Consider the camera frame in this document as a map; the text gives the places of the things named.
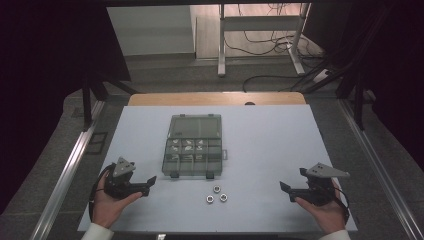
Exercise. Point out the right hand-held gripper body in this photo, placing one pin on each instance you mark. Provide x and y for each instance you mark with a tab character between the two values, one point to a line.
316	195

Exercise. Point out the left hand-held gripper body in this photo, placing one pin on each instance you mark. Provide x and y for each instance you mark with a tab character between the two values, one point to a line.
116	186

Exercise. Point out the silver hex nut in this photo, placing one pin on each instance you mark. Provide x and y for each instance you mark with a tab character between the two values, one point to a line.
216	189
210	199
223	197

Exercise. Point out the clear grey compartment box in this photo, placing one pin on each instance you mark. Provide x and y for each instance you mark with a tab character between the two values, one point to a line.
196	128

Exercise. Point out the person's right hand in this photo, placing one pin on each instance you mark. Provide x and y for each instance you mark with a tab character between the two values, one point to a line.
328	215

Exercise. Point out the person's left hand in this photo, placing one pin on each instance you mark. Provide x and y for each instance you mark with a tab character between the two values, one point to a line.
106	210

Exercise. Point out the person's right white sleeve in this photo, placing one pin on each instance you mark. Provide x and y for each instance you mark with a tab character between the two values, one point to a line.
335	235

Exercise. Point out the person's white sleeve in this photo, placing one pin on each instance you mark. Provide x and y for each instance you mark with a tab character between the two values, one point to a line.
335	235
98	233

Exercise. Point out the person's left white sleeve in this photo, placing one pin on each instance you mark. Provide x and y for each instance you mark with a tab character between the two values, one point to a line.
98	233

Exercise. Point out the white table mat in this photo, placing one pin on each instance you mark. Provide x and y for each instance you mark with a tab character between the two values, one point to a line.
266	143

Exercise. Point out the group of small metal parts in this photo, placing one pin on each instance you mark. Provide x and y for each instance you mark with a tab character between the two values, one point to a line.
188	148

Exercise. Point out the black metal stand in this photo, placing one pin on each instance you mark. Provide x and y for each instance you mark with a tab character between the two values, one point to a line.
87	100
359	103

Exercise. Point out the black table grommet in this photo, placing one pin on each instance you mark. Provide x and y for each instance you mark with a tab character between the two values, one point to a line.
249	103

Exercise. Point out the wooden table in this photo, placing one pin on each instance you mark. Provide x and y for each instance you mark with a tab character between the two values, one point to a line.
200	99

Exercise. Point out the white power strip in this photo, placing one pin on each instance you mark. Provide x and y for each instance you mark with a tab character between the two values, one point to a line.
321	75

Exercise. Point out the dark curtain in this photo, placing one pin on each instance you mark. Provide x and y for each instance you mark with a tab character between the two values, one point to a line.
50	83
396	83

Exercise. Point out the aluminium frame rail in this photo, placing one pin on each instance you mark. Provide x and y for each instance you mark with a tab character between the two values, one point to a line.
376	160
66	173

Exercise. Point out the white metal desk frame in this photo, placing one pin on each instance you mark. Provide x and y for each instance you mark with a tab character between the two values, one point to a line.
260	23

